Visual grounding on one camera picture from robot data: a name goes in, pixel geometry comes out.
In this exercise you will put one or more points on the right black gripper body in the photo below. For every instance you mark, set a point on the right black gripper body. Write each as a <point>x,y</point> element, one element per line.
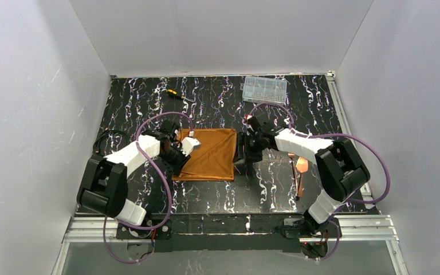
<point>240,148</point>

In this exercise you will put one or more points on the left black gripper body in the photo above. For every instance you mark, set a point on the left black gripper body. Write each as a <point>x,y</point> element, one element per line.
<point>178,160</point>

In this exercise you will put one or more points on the orange cloth napkin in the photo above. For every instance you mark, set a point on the orange cloth napkin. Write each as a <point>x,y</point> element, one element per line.
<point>213,160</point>

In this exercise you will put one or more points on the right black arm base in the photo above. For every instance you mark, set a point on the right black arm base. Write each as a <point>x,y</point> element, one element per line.
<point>300,227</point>

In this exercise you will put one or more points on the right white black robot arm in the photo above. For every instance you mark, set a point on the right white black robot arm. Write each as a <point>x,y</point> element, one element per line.
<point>340,167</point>

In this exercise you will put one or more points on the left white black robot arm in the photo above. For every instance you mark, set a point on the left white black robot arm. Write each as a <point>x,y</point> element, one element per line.
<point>104,184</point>

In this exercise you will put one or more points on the copper fork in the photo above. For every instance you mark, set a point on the copper fork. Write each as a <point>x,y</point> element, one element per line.
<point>292,156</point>

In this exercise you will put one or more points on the copper cake server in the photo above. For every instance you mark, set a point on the copper cake server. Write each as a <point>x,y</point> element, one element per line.
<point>302,167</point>

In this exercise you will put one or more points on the clear plastic parts box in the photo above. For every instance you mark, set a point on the clear plastic parts box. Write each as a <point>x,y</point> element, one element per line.
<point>264,90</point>

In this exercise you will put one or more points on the orange black screwdriver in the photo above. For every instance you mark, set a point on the orange black screwdriver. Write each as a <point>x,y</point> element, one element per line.
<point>176,95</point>

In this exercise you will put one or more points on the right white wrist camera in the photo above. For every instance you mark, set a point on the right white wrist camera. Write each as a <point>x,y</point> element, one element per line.
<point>247,124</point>

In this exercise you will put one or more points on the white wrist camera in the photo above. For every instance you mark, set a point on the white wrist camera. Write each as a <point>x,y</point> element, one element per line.
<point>189,144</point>
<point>247,124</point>

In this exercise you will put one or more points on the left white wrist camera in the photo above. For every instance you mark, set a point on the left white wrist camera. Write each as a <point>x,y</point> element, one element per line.
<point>189,144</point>

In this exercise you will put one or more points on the aluminium frame rail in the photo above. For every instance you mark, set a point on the aluminium frame rail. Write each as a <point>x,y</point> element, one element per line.
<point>222,232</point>

